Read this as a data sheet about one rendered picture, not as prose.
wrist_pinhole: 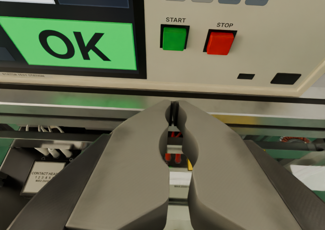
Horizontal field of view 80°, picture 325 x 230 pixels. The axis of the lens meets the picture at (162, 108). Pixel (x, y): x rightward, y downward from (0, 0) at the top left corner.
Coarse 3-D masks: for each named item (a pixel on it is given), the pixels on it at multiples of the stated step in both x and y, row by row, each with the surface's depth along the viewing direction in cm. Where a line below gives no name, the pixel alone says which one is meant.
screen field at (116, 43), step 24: (0, 24) 16; (24, 24) 15; (48, 24) 15; (72, 24) 15; (96, 24) 15; (120, 24) 15; (24, 48) 17; (48, 48) 17; (72, 48) 17; (96, 48) 17; (120, 48) 17
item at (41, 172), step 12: (72, 132) 42; (84, 132) 43; (48, 156) 39; (60, 156) 39; (72, 156) 39; (36, 168) 35; (48, 168) 35; (60, 168) 35; (36, 180) 34; (48, 180) 34; (24, 192) 33; (36, 192) 33
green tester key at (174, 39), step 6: (168, 30) 15; (174, 30) 15; (180, 30) 15; (168, 36) 15; (174, 36) 15; (180, 36) 15; (168, 42) 16; (174, 42) 16; (180, 42) 16; (162, 48) 16; (168, 48) 16; (174, 48) 16; (180, 48) 16
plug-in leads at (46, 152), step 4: (28, 128) 33; (40, 128) 33; (48, 128) 34; (52, 128) 39; (56, 128) 40; (60, 128) 41; (64, 128) 42; (36, 148) 36; (40, 148) 36; (44, 148) 38; (48, 148) 35; (52, 148) 36; (44, 152) 38; (48, 152) 39; (52, 152) 36; (56, 152) 37; (64, 152) 37; (68, 152) 38; (56, 156) 38; (68, 156) 38
